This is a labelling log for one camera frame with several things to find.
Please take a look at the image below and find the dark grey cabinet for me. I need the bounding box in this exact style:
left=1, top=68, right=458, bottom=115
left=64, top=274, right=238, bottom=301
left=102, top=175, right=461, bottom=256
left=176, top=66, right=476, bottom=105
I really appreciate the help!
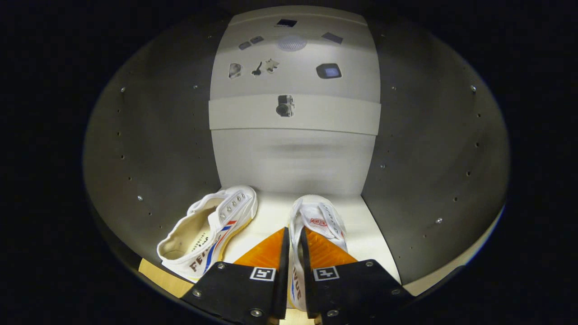
left=84, top=5, right=511, bottom=298

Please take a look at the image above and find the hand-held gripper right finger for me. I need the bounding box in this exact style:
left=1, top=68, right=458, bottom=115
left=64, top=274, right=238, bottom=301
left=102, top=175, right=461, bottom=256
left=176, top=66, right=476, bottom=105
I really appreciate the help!
left=300, top=227, right=414, bottom=325

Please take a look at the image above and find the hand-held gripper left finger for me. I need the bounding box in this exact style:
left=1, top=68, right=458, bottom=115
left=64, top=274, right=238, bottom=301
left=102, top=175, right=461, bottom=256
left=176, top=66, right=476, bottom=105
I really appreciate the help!
left=181, top=227, right=290, bottom=325

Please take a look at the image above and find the white canvas shoe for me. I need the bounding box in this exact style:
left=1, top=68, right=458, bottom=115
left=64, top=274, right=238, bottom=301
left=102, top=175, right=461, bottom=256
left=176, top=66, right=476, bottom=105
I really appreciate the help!
left=157, top=185, right=259, bottom=283
left=287, top=195, right=348, bottom=312

